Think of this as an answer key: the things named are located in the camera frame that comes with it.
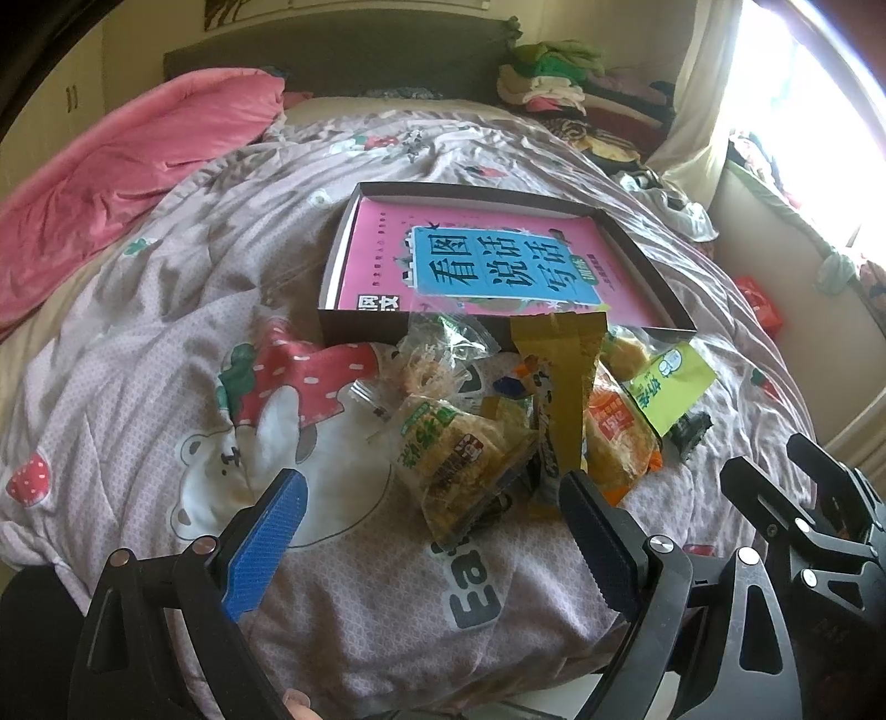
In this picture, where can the lilac cartoon print quilt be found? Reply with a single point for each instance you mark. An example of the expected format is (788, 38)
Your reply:
(191, 370)

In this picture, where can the orange rice cake packet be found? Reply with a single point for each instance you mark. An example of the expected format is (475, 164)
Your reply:
(620, 448)

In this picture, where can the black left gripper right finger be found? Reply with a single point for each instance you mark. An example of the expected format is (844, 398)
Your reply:
(714, 622)

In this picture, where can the person's left hand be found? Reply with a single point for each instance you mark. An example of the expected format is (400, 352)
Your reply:
(298, 705)

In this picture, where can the pink Chinese workbook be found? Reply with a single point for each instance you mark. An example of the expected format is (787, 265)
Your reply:
(401, 255)

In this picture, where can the yellow pastry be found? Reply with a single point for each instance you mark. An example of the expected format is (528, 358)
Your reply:
(624, 354)

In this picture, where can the lime green snack packet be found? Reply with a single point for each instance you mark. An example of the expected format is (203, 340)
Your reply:
(670, 386)

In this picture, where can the pile of folded clothes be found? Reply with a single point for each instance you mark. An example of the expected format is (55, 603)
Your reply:
(608, 115)

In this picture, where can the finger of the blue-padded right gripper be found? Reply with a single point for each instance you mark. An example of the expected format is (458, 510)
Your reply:
(768, 508)

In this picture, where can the small black snack packet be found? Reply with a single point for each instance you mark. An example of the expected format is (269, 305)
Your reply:
(688, 432)

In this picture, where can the red plastic bag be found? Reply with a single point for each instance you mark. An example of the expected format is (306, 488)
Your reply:
(764, 309)

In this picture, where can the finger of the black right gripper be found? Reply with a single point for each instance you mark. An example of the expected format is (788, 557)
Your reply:
(845, 498)

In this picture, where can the dark blue biscuit packet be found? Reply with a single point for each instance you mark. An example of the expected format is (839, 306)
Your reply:
(537, 376)

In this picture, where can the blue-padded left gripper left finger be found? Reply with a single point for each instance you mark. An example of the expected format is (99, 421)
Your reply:
(126, 664)

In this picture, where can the cream curtain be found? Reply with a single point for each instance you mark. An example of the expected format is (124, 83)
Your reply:
(692, 156)

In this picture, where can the white plastic bag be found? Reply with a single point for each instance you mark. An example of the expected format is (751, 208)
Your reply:
(684, 217)

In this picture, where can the shallow brown cardboard box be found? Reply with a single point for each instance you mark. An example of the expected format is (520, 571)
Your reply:
(389, 327)

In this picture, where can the clear bag pink pastry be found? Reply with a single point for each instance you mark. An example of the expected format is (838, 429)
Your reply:
(433, 357)

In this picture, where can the pink fleece blanket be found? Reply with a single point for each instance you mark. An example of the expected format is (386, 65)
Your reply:
(98, 188)

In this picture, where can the dark grey headboard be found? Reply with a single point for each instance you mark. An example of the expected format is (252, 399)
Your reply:
(350, 53)

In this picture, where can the clear bag rice cracker snack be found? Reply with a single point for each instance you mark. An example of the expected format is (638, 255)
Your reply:
(455, 463)

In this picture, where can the gold foil snack packet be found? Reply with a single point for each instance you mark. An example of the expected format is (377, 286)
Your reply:
(571, 342)

